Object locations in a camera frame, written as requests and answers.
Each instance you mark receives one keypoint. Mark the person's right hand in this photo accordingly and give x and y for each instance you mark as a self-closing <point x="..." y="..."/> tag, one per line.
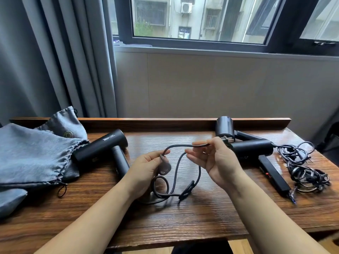
<point x="223" y="166"/>

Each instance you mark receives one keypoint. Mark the person's left hand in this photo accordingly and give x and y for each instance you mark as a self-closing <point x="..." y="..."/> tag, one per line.
<point x="140" y="171"/>

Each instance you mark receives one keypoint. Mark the person's left thumb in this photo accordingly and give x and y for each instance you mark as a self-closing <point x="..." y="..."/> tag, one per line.
<point x="156" y="153"/>

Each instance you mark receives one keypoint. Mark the person's right thumb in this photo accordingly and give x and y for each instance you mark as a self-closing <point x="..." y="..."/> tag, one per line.
<point x="221" y="145"/>

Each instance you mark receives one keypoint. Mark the person's left forearm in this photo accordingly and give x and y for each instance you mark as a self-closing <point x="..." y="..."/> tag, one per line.
<point x="90" y="222"/>

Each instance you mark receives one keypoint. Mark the person's right forearm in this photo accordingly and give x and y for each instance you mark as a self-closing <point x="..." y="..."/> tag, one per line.
<point x="267" y="216"/>

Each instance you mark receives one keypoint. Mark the black hair dryer white print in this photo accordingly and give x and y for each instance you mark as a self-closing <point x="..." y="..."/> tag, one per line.
<point x="102" y="148"/>

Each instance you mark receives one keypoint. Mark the small grey bag round logo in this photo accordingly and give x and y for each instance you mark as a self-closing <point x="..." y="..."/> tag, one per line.
<point x="65" y="122"/>

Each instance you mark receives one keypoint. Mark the black chair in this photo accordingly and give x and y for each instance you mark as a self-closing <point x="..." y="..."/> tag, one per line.
<point x="329" y="138"/>

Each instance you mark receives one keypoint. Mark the grey apartment building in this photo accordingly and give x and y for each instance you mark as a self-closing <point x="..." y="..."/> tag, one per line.
<point x="190" y="17"/>

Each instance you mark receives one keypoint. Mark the white air conditioner unit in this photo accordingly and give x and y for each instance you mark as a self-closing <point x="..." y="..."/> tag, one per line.
<point x="186" y="7"/>

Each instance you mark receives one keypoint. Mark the grey curtain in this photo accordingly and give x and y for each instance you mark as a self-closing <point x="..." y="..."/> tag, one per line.
<point x="53" y="55"/>

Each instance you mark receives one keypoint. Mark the grey fabric bag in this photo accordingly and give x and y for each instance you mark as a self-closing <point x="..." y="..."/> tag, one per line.
<point x="10" y="202"/>

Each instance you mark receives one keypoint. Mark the black hair dryer red switch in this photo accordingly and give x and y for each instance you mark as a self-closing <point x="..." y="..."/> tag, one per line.
<point x="254" y="149"/>

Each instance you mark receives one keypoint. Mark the dark window frame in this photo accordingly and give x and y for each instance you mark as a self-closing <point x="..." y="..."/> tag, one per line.
<point x="190" y="42"/>

